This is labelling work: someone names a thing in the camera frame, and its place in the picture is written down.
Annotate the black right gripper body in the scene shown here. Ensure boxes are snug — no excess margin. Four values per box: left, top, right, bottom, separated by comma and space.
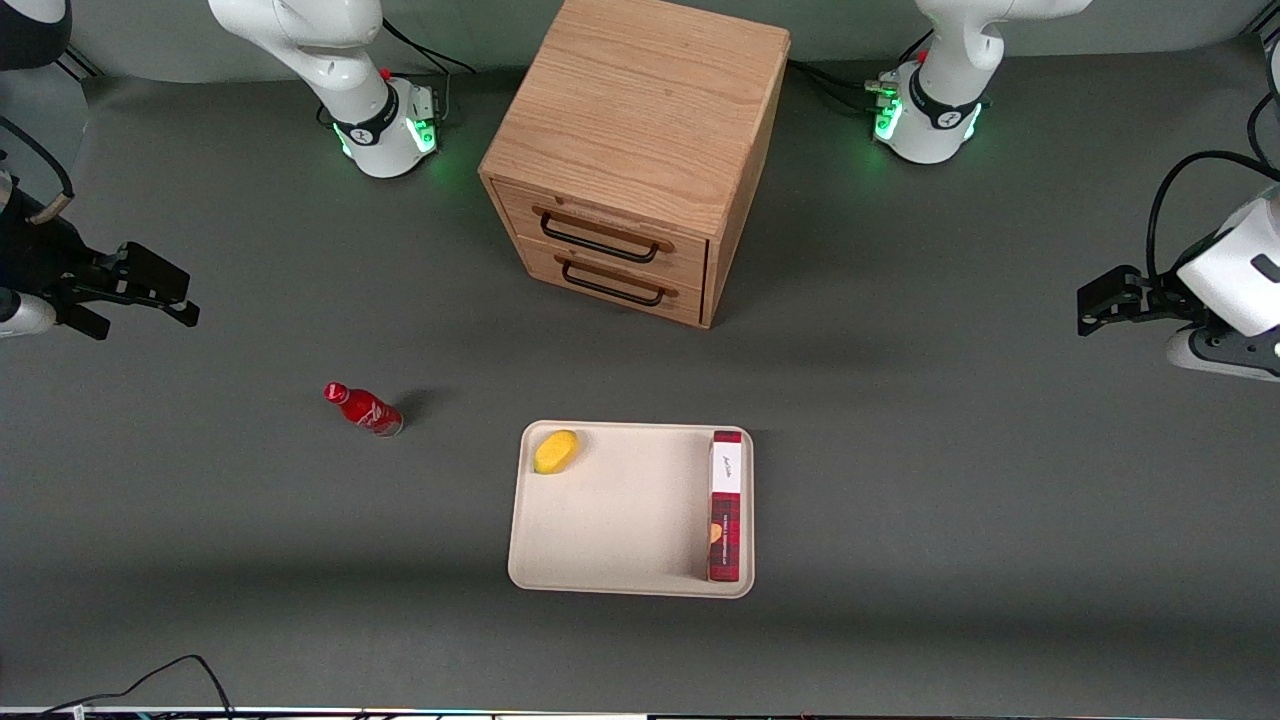
0, 186, 121, 309

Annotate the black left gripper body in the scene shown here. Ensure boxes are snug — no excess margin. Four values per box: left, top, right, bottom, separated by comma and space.
1135, 272, 1199, 307

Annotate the red coke bottle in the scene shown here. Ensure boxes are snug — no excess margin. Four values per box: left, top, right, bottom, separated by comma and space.
323, 382, 405, 439

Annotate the cream plastic tray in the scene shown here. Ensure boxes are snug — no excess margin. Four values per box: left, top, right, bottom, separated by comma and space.
508, 420, 755, 599

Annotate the yellow toy mango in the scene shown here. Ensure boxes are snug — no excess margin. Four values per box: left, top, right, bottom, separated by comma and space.
533, 430, 581, 475

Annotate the red plaid carton box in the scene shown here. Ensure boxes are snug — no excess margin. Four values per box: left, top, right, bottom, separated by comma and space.
707, 430, 744, 584

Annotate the wooden drawer front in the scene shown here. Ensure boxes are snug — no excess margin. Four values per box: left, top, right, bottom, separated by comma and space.
492, 180, 710, 291
515, 235, 707, 327

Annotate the wooden drawer cabinet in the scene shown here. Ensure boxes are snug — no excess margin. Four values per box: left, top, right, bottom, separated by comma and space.
478, 0, 791, 329

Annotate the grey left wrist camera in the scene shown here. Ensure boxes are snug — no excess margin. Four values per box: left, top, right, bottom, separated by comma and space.
1164, 325, 1280, 383

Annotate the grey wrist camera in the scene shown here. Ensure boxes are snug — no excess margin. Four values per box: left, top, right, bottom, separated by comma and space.
0, 290, 58, 339
1164, 325, 1280, 383

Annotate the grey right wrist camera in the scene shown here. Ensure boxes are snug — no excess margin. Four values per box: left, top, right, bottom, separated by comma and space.
0, 290, 58, 339

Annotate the black right arm wrist cable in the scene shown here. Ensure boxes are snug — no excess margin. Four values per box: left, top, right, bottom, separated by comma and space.
0, 115, 77, 227

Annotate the black arm wrist cable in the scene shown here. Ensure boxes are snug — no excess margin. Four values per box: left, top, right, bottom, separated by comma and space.
0, 115, 77, 227
1145, 150, 1280, 283

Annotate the black left arm wrist cable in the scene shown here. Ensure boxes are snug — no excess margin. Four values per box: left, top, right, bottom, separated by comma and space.
1145, 150, 1280, 283

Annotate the black looped cable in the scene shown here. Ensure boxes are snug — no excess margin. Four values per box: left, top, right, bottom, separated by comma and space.
1244, 40, 1280, 167

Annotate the black left base cable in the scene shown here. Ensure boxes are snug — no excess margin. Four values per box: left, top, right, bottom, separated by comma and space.
788, 30, 937, 117

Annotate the black base cable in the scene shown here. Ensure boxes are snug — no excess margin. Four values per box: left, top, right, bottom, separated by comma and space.
788, 30, 937, 117
380, 18, 479, 127

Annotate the black cable on table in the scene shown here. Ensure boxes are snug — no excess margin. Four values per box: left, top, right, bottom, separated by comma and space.
35, 654, 237, 720

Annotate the black right base cable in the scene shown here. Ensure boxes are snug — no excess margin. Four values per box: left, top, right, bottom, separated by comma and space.
380, 18, 479, 127

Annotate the black metal drawer handle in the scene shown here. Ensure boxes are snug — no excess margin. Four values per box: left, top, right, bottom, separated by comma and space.
553, 253, 680, 308
533, 205, 675, 265

